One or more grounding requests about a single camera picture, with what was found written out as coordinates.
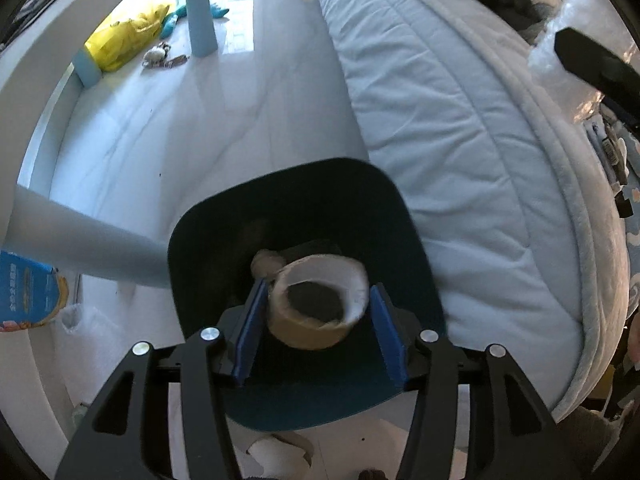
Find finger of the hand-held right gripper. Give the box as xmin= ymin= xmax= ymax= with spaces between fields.
xmin=554 ymin=27 xmax=640 ymax=128

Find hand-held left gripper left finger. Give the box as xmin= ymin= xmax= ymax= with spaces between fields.
xmin=55 ymin=277 xmax=269 ymax=480

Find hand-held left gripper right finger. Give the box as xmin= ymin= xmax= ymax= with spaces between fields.
xmin=369 ymin=282 xmax=583 ymax=480

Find clear plastic wrap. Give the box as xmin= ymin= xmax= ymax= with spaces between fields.
xmin=527 ymin=0 xmax=626 ymax=121

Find black trash bin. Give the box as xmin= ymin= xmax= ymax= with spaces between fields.
xmin=167 ymin=157 xmax=447 ymax=433

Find bed with grey sheet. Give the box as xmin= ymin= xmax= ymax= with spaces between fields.
xmin=300 ymin=0 xmax=633 ymax=423

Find crumpled clear plastic bag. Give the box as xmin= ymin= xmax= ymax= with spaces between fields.
xmin=59 ymin=304 xmax=123 ymax=356

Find light blue low table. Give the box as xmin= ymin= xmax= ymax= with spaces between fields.
xmin=0 ymin=0 xmax=218 ymax=480

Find blue cardboard box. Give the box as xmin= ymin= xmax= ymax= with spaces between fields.
xmin=0 ymin=250 xmax=68 ymax=333

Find teal plush toy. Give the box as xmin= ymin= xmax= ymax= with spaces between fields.
xmin=160 ymin=2 xmax=230 ymax=38

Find yellow plastic bag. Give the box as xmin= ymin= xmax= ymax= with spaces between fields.
xmin=84 ymin=4 xmax=171 ymax=72

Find plush keychain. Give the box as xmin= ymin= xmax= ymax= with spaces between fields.
xmin=141 ymin=44 xmax=190 ymax=68

